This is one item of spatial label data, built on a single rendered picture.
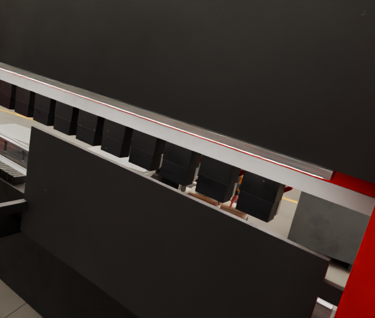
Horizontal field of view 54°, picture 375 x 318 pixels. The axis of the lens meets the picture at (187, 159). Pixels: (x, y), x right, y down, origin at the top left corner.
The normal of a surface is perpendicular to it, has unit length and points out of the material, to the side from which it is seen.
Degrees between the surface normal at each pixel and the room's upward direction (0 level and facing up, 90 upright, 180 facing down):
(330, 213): 90
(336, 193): 90
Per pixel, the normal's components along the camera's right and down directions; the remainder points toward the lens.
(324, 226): -0.35, 0.16
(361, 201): -0.57, 0.09
